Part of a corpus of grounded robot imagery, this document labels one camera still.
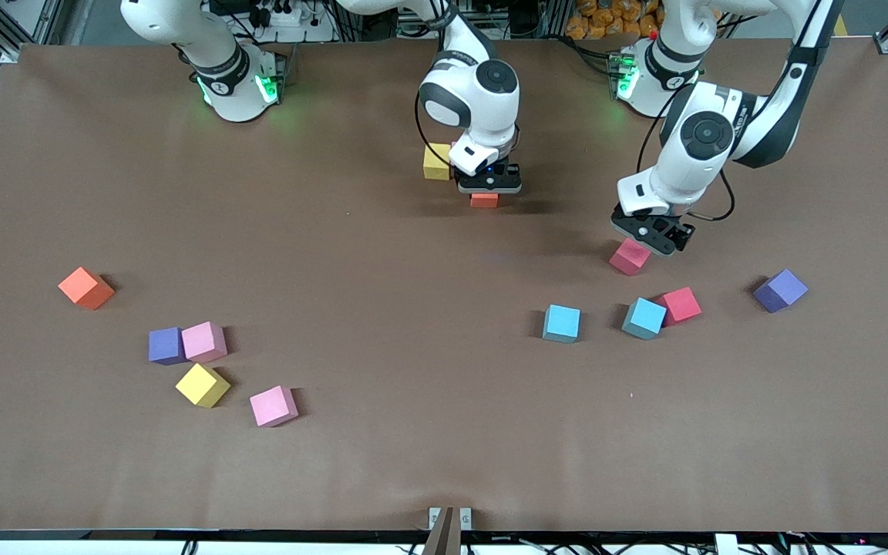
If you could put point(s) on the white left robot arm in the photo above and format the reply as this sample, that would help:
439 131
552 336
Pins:
706 135

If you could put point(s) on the grey metal bracket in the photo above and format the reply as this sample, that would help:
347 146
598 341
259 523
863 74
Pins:
465 518

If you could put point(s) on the cyan foam cube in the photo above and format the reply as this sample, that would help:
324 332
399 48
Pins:
644 317
561 321

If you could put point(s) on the white power strip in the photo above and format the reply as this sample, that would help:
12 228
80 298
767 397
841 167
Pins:
280 15

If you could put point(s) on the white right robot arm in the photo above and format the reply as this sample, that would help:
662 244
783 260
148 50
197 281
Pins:
496 75

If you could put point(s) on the violet foam cube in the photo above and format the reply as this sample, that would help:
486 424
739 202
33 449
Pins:
780 289
165 344

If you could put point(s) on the small white box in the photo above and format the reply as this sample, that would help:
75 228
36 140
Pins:
725 545

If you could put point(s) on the pink foam cube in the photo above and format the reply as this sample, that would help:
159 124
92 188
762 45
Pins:
203 341
272 405

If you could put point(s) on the pinkish red foam cube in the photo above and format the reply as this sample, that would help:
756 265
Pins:
680 304
629 264

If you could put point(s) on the orange mesh bag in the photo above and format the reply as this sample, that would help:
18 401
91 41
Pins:
606 19

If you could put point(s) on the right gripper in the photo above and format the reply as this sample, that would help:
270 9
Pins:
507 171

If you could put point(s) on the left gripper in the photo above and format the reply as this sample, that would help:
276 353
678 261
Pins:
678 231

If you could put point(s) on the brown bar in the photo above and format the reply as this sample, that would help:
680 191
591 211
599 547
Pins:
444 536

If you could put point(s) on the yellow foam cube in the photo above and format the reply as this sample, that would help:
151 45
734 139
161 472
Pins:
435 162
200 384

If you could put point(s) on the orange foam cube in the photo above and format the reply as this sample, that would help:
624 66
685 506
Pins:
484 201
85 287

